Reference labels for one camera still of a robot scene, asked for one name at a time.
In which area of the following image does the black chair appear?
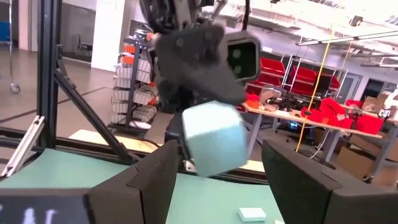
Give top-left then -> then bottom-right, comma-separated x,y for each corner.
76,34 -> 94,57

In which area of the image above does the metal stand with caster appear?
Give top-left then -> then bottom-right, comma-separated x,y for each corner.
7,0 -> 22,95

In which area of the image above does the flat teal rectangular block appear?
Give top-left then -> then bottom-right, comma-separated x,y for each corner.
237,207 -> 268,223

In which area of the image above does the black camera cable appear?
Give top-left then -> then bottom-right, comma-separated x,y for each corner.
241,0 -> 251,31

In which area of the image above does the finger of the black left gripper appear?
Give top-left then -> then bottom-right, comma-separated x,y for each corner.
164,110 -> 193,170
154,24 -> 246,110

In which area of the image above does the plywood base board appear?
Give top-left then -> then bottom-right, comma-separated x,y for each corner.
68,128 -> 266,173

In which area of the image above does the wooden workbench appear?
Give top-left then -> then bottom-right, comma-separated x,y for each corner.
241,101 -> 398,184

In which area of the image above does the shelving with red bins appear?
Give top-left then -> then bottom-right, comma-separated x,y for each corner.
245,57 -> 342,98

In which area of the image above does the red storage bin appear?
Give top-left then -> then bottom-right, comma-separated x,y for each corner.
301,98 -> 355,130
354,115 -> 385,135

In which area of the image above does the yellow hanging cable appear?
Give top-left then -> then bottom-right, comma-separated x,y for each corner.
294,26 -> 339,153

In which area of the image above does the shelf rack with white bins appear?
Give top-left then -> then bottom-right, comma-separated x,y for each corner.
107,29 -> 159,138

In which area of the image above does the teal cube block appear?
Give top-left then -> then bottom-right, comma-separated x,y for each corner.
181,100 -> 250,178

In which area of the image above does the ceiling strip light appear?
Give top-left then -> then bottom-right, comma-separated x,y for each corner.
295,29 -> 398,47

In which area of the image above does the cardboard box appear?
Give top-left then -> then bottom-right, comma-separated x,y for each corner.
335,145 -> 398,187

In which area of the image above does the black aluminium table frame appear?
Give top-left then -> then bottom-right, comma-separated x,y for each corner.
0,0 -> 268,184

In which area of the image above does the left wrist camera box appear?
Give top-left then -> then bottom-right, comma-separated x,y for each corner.
222,30 -> 262,83

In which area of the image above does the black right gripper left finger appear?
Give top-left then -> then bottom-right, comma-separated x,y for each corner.
86,139 -> 180,224

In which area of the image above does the silver metal bracket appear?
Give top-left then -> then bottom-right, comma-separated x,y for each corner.
1,115 -> 46,179

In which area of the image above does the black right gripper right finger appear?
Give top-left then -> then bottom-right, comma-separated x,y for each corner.
261,139 -> 398,224

